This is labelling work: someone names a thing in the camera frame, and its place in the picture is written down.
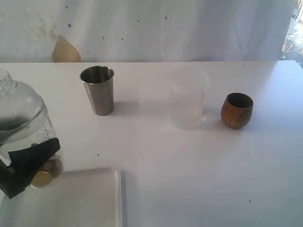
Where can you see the white metal tray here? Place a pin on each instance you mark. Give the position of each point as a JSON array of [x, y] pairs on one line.
[[85, 198]]

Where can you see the clear plastic shaker cup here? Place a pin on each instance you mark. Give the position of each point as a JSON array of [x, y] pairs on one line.
[[44, 133]]

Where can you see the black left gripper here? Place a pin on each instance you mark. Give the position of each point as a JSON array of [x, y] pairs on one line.
[[25, 162]]

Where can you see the coins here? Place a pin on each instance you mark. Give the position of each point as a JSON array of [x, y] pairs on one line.
[[47, 173]]

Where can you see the translucent white plastic container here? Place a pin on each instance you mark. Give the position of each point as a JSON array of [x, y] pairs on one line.
[[187, 90]]

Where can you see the stainless steel cup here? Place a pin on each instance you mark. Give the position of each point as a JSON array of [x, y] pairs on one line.
[[98, 82]]

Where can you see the brown wooden cup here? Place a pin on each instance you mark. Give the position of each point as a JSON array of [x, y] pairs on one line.
[[237, 110]]

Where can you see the clear dome strainer lid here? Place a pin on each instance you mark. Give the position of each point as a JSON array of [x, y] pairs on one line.
[[18, 98]]

